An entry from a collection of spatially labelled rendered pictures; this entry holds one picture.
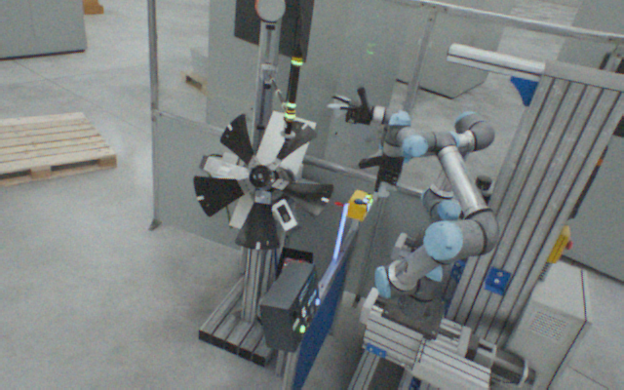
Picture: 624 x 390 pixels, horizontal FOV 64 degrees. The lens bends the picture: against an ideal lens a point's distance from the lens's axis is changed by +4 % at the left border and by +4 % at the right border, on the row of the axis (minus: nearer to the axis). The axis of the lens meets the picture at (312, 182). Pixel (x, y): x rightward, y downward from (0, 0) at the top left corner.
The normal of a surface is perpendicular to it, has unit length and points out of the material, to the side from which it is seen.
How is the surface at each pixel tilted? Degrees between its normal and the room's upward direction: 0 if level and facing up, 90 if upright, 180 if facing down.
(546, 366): 90
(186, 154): 90
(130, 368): 0
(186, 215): 90
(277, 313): 90
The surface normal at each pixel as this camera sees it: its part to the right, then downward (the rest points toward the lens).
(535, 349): -0.41, 0.40
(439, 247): -0.89, -0.02
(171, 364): 0.14, -0.86
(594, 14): -0.59, 0.32
